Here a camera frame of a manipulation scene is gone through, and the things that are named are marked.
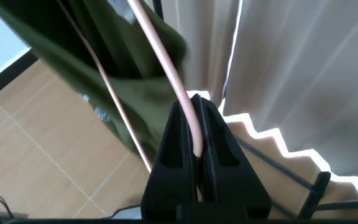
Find pink clothes hanger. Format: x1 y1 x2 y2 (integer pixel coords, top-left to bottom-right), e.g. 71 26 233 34
55 0 204 174

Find black clothes rack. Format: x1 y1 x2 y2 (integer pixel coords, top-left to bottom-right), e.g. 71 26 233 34
152 0 358 220

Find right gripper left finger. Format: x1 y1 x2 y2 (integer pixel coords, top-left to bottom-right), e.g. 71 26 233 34
140 100 199 220

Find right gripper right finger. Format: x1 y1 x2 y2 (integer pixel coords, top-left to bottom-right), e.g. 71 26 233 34
191 93 273 220

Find green printed t-shirt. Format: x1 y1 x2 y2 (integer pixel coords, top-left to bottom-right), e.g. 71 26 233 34
0 0 189 157

